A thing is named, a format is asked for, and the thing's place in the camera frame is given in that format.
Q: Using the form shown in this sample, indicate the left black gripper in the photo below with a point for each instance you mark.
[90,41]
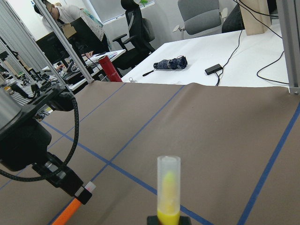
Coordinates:
[27,145]

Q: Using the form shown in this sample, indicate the brown paper table cover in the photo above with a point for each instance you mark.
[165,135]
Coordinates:
[239,150]

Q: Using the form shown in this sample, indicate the black monitor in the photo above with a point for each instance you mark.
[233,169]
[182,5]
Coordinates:
[84,39]

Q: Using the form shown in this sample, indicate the small black usb hub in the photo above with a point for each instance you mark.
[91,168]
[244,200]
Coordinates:
[213,69]

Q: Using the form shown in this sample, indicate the orange highlighter pen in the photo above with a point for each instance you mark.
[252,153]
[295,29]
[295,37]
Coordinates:
[70,208]

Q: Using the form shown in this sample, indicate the yellow highlighter pen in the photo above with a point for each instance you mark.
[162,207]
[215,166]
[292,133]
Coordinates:
[168,189]

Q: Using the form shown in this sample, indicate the aluminium frame post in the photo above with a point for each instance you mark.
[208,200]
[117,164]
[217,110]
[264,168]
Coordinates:
[289,17]

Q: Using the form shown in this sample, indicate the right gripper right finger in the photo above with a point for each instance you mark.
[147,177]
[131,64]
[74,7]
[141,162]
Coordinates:
[184,220]

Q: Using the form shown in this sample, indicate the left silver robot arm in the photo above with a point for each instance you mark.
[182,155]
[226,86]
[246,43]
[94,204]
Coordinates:
[13,115]

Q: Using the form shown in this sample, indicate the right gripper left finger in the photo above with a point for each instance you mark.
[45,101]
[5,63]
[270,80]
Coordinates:
[152,220]

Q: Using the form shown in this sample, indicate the dark blue folded umbrella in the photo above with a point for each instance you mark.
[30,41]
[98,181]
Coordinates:
[176,63]

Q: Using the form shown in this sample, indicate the standing person white shirt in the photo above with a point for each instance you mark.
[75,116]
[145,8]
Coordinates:
[69,14]

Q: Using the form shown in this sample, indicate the red water bottle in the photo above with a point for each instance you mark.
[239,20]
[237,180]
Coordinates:
[109,69]

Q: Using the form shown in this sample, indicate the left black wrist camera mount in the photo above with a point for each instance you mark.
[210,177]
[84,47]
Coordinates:
[55,96]

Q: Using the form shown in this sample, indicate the grey office chair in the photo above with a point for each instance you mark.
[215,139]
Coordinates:
[200,15]

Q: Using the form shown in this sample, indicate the black office chair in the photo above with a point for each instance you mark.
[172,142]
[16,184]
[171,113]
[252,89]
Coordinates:
[140,36]

